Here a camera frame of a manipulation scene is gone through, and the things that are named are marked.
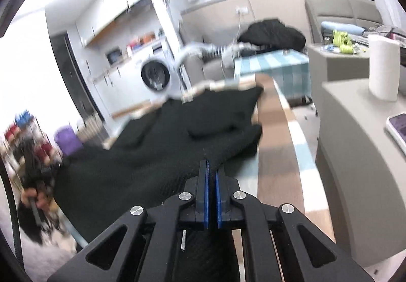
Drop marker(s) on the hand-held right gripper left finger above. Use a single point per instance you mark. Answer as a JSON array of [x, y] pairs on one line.
[[205, 196]]

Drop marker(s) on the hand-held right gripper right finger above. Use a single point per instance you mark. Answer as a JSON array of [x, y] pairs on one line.
[[219, 202]]

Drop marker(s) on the black knit garment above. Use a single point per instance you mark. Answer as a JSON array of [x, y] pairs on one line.
[[142, 158]]

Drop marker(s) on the person's left hand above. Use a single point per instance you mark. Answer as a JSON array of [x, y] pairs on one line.
[[39, 201]]

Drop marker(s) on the metal shelf rack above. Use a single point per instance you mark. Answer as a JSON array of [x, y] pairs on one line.
[[19, 132]]

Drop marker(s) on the purple bin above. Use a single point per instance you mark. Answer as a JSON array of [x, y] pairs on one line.
[[68, 140]]

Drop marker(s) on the white ribbed basket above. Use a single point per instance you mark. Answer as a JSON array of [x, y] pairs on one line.
[[90, 128]]

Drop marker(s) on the brown blue checkered blanket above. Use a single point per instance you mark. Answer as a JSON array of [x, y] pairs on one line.
[[279, 148]]

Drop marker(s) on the black door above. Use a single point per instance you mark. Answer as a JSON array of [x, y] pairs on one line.
[[73, 78]]

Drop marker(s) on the white base cabinets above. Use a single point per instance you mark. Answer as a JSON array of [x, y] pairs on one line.
[[123, 88]]

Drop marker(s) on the grey sofa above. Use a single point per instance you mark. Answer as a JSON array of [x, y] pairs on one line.
[[212, 70]]

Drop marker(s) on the white washing machine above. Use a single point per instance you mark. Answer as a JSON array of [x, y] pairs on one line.
[[155, 74]]

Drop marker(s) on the teal checkered cloth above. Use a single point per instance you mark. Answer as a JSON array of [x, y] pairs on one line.
[[272, 75]]

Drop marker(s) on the black pot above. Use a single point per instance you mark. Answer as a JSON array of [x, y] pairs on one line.
[[113, 55]]

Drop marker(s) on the large grey cabinet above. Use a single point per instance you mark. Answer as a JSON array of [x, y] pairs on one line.
[[355, 158]]

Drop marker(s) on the power strip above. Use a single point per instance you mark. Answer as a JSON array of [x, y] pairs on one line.
[[215, 50]]

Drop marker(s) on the white cloth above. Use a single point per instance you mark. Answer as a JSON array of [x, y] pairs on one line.
[[190, 48]]

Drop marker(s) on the red box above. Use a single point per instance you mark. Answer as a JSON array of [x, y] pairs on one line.
[[134, 46]]

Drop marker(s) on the orange bowl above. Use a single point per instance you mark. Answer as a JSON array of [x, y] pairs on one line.
[[148, 38]]

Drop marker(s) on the white upper cabinets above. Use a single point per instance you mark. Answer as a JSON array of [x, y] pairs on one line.
[[104, 12]]

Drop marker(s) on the black clothing pile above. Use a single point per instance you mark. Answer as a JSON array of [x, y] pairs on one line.
[[272, 34]]

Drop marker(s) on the small grey cabinet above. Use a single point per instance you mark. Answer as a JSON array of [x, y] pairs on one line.
[[333, 66]]

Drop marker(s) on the smartphone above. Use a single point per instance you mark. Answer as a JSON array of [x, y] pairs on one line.
[[398, 128]]

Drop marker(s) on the yellow-green item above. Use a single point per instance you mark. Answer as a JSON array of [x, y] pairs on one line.
[[342, 40]]

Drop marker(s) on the white paper towel roll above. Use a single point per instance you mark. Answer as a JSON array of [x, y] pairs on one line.
[[383, 69]]

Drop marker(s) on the folded blue towel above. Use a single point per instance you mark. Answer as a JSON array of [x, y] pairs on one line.
[[342, 28]]

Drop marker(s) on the beige upholstered headboard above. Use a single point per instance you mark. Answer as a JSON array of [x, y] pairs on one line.
[[342, 9]]

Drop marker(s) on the white wall outlet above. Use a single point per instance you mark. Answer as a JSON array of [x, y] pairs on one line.
[[242, 10]]

